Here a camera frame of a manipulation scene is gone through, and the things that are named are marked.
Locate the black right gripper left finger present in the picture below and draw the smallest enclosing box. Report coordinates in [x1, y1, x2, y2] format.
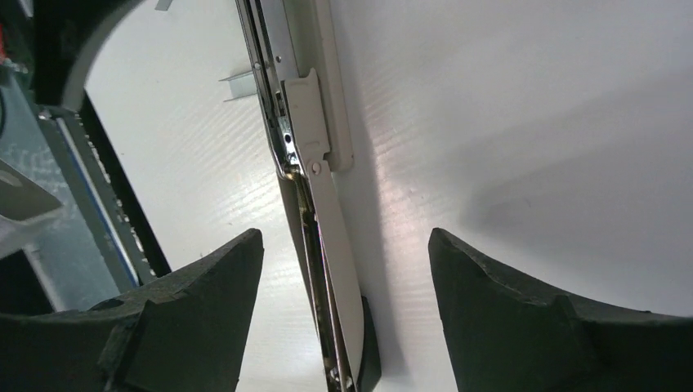
[1, 229, 264, 391]

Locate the silver staple strip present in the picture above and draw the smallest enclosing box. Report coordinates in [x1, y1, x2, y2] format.
[154, 0, 172, 12]
[220, 70, 258, 102]

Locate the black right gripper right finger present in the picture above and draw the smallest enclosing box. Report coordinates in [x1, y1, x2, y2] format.
[428, 228, 692, 391]

